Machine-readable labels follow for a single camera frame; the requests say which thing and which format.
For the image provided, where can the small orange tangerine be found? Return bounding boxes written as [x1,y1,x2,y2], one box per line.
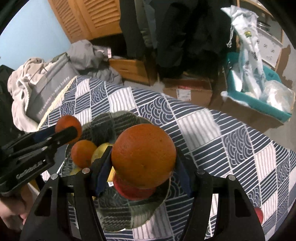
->
[55,114,83,145]

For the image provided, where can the large orange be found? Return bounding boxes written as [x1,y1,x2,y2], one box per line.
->
[71,140,97,168]

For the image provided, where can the person's left hand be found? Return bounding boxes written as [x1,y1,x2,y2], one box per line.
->
[1,185,34,231]

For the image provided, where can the large red apple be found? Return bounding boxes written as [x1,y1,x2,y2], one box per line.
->
[254,207,264,224]

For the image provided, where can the grey tote bag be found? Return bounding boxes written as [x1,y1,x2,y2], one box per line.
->
[26,53,78,123]

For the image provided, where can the beige cloth pile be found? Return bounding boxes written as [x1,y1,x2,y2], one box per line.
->
[7,57,54,133]

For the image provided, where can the clear glass plate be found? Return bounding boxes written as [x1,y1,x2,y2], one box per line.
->
[59,110,172,232]

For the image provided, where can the blue white patterned tablecloth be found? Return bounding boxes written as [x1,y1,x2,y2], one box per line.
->
[39,76,295,240]

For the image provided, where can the wooden cabinet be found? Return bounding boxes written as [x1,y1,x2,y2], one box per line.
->
[48,0,122,43]

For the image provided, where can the teal storage box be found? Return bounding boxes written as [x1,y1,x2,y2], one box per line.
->
[223,52,292,123]

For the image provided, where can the white plastic bags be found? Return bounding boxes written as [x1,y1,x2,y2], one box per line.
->
[221,5,295,114]

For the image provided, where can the cardboard box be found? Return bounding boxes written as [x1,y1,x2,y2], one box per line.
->
[163,77,213,107]

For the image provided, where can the dark hanging clothes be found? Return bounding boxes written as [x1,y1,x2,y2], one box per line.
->
[119,1,233,79]

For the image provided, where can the wooden shelf rack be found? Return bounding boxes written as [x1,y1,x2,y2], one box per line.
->
[234,0,291,73]

